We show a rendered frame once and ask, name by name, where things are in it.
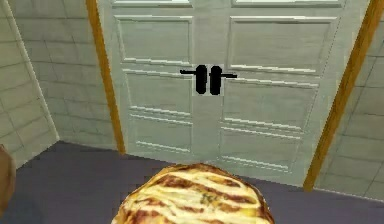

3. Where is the brown rounded object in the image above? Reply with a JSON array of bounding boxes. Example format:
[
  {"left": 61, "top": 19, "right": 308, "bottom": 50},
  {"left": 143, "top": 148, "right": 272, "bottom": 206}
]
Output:
[{"left": 0, "top": 144, "right": 17, "bottom": 210}]

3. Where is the messy pizza on paper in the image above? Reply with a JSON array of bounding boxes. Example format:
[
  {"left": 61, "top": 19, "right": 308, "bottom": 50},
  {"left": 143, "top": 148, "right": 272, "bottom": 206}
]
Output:
[{"left": 111, "top": 162, "right": 276, "bottom": 224}]

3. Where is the white panelled room door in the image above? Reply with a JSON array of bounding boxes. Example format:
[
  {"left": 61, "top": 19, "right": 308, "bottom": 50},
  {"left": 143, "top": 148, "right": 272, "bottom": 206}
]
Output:
[
  {"left": 95, "top": 0, "right": 214, "bottom": 164},
  {"left": 191, "top": 0, "right": 372, "bottom": 188}
]

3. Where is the black door handle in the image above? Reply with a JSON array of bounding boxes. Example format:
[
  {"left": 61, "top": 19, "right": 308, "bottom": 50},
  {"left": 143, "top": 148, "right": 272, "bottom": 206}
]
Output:
[
  {"left": 209, "top": 65, "right": 238, "bottom": 96},
  {"left": 179, "top": 64, "right": 208, "bottom": 95}
]

